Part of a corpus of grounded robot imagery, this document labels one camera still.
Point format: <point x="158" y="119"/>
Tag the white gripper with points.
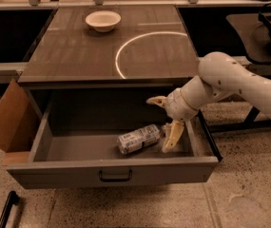
<point x="177" y="104"/>

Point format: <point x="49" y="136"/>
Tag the plastic water bottle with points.
<point x="140" y="138"/>

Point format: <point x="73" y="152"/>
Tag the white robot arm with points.
<point x="219" y="76"/>

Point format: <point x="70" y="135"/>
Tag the grey cabinet counter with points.
<point x="149" y="43"/>

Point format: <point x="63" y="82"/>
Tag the grey open drawer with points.
<point x="77" y="138"/>

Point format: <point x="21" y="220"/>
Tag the white paper bowl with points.
<point x="103" y="20"/>

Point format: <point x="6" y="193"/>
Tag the brown cardboard box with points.
<point x="18" y="124"/>

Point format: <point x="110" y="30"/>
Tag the black side rail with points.
<point x="207" y="133"/>

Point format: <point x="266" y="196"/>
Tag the black drawer handle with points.
<point x="115" y="177"/>

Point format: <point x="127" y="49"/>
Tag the black table frame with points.
<point x="250" y="122"/>

